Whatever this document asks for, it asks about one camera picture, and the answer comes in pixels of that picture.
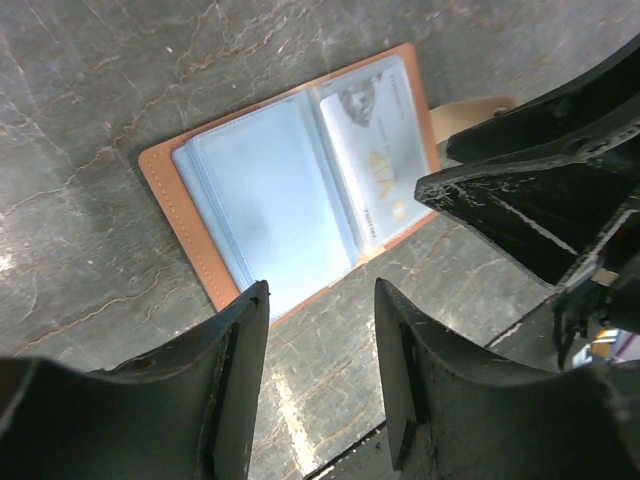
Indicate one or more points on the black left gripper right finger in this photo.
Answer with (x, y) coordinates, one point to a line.
(455, 410)

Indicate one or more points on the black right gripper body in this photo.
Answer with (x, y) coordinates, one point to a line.
(609, 297)

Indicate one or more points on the brown leather card holder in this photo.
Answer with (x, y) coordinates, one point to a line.
(257, 195)

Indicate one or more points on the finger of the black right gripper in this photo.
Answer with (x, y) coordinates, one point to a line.
(560, 112)
(545, 217)

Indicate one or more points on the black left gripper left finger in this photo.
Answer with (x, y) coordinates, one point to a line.
(184, 410)

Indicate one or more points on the silver white membership card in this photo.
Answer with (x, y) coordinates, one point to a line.
(372, 127)

